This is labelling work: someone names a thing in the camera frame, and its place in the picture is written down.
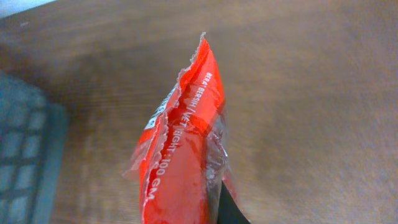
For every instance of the grey plastic basket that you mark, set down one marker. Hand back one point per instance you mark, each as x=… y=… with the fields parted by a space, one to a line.
x=33 y=136

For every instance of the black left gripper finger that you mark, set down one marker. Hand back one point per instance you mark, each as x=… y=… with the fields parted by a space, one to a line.
x=228 y=211

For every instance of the red Hacks candy bag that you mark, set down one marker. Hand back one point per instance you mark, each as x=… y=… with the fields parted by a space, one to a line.
x=180 y=159

